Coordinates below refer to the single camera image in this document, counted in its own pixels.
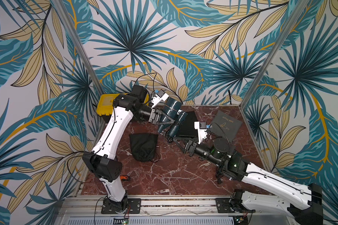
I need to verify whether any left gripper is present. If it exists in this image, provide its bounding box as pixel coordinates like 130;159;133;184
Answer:
135;104;175;125

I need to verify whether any plain black drawstring pouch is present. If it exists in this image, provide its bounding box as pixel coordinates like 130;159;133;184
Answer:
177;111;198;138

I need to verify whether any black hair dryer pouch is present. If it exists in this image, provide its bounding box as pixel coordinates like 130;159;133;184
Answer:
129;133;160;163

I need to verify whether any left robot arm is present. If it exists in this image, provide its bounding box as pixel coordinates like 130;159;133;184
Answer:
82;85;169;203

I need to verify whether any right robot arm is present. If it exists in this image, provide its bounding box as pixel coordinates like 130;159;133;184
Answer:
173;137;324;225

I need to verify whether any grey hair dryer pouch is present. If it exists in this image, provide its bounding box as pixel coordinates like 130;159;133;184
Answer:
210;111;243;142

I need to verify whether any yellow black toolbox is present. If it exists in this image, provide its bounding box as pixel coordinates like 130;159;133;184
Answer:
96;94;119;123

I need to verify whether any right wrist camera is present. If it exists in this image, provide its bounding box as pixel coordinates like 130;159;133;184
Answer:
194;122;209;144

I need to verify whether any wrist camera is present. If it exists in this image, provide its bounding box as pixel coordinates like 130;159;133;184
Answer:
150;90;169;108
194;122;209;144

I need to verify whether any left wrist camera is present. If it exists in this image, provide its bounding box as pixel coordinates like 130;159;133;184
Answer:
150;90;169;108

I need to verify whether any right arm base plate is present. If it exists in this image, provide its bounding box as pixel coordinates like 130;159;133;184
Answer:
215;198;256;213

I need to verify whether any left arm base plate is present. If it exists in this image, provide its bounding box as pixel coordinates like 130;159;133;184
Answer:
101;197;141;214

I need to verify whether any aluminium front rail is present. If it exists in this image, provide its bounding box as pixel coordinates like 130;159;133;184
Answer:
56;195;295;217

